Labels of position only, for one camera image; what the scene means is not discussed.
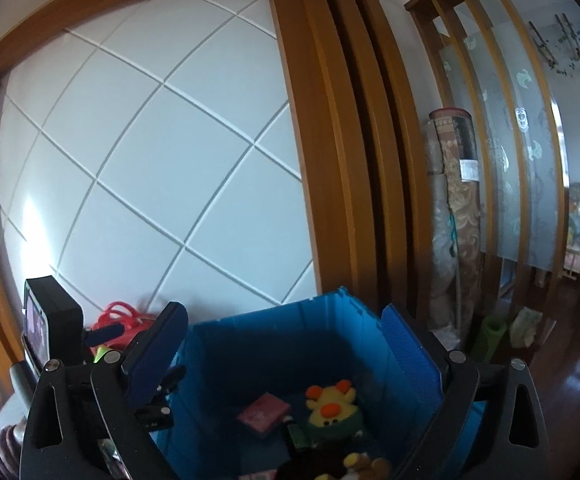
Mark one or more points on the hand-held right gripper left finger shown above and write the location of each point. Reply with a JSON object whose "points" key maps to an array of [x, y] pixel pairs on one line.
{"points": [[155, 360]]}

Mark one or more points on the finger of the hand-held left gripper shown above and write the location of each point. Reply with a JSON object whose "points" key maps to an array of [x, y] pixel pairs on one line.
{"points": [[172, 379], [105, 335]]}

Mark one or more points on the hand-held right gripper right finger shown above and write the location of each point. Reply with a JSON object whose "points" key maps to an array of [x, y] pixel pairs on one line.
{"points": [[412, 355]]}

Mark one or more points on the yellow duck plush toy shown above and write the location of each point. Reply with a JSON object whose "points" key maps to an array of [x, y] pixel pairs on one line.
{"points": [[330, 402]]}

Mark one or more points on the pink box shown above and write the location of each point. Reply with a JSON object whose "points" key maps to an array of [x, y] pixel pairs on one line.
{"points": [[262, 412]]}

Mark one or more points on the blue plastic storage crate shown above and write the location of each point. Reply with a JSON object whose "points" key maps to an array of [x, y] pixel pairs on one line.
{"points": [[270, 340]]}

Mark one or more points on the brown and yellow plush toy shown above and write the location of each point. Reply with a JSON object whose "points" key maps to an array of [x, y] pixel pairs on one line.
{"points": [[367, 467]]}

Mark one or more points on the small green box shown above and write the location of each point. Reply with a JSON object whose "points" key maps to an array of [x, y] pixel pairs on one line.
{"points": [[300, 435]]}

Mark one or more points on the black plush toy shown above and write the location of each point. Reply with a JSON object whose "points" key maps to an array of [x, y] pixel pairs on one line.
{"points": [[310, 470]]}

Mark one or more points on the red toy suitcase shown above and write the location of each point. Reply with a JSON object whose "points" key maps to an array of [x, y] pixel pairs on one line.
{"points": [[120, 317]]}

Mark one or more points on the green rolled mat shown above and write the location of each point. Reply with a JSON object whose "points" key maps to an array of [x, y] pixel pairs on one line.
{"points": [[489, 337]]}

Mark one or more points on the white and green bag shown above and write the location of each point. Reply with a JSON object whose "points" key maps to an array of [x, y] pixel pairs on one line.
{"points": [[525, 326]]}

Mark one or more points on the plastic wrapped rolled mat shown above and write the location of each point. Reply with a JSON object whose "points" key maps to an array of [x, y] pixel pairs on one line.
{"points": [[437, 240]]}

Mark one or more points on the patterned rolled carpet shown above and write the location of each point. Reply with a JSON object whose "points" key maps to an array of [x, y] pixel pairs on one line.
{"points": [[464, 240]]}

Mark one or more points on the wooden partition with frosted glass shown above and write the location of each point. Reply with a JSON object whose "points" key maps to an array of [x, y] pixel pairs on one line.
{"points": [[534, 185]]}

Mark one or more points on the hanging ceiling vine decoration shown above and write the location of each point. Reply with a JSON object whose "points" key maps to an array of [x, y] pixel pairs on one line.
{"points": [[569, 40]]}

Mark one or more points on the wooden wall panel frame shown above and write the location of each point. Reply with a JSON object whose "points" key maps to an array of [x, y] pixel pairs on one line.
{"points": [[330, 160]]}

